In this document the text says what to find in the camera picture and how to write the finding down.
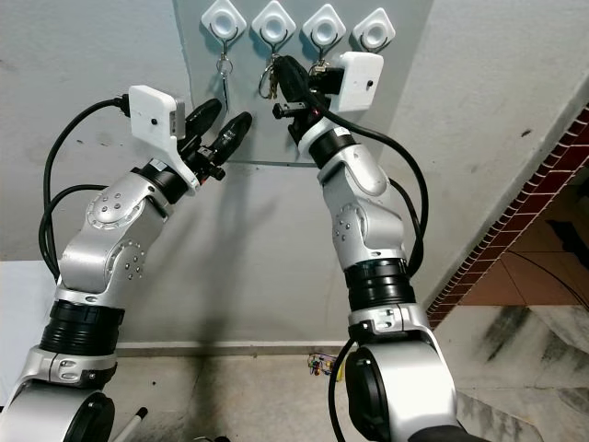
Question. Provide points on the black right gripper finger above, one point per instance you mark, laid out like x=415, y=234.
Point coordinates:
x=306, y=77
x=294, y=83

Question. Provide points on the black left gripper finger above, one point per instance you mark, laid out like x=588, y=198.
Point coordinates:
x=232, y=134
x=204, y=117

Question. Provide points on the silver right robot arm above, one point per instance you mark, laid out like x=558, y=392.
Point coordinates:
x=359, y=203

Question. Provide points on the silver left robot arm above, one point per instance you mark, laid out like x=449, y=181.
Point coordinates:
x=110, y=239

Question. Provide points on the grey hook board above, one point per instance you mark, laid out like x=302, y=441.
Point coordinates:
x=262, y=138

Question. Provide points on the small yellow floor toy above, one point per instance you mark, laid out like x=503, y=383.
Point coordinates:
x=322, y=364

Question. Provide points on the white table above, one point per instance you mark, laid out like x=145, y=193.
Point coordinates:
x=23, y=331

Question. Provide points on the white stick with black tip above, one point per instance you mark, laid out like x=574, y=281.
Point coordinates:
x=133, y=422

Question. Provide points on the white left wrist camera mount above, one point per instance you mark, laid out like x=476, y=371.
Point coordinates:
x=152, y=115

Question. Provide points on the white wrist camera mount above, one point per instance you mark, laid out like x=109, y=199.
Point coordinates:
x=362, y=81
x=152, y=115

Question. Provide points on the white diamond wall hook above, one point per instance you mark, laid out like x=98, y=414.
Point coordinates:
x=374, y=29
x=324, y=26
x=224, y=20
x=273, y=22

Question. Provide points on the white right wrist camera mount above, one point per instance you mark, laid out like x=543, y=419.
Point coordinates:
x=362, y=81

